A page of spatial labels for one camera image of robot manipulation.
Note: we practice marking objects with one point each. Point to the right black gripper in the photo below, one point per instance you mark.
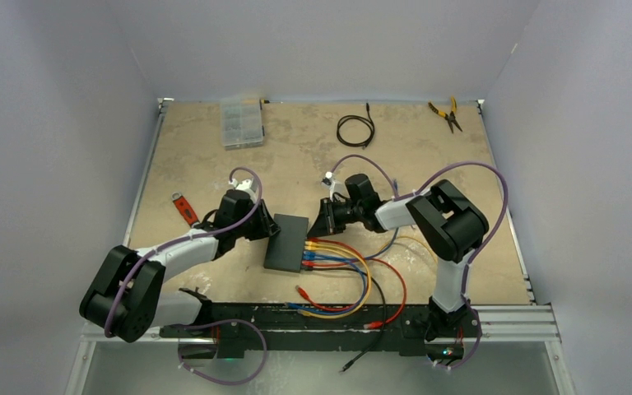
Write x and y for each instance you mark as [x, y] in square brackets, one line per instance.
[327, 222]

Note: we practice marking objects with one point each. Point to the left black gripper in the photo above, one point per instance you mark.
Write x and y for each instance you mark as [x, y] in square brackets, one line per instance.
[265, 225]

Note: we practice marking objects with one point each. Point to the black network switch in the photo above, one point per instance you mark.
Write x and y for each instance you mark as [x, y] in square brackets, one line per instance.
[285, 249]

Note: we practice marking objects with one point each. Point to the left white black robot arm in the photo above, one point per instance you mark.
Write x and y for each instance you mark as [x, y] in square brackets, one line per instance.
[126, 298]

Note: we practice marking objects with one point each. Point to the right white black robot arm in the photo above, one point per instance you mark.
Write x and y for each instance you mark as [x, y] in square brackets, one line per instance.
[452, 226]

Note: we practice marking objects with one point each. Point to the clear plastic organizer box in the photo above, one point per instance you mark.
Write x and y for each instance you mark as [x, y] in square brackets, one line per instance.
[241, 122]

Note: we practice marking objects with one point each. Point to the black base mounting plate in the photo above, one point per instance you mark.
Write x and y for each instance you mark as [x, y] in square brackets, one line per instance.
[412, 331]

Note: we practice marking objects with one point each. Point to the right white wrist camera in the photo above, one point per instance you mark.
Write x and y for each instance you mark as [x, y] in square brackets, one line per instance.
[336, 188]

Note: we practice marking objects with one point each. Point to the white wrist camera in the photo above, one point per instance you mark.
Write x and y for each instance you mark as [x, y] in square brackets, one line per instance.
[248, 185]
[336, 188]

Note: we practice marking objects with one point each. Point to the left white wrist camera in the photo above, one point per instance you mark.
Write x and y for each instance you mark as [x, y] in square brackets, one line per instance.
[248, 185]

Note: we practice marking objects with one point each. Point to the yellow handled pliers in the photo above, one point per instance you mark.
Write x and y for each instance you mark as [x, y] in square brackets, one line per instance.
[449, 116]

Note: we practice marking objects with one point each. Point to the aluminium frame rail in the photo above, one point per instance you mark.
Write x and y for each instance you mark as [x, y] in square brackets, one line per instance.
[342, 273]

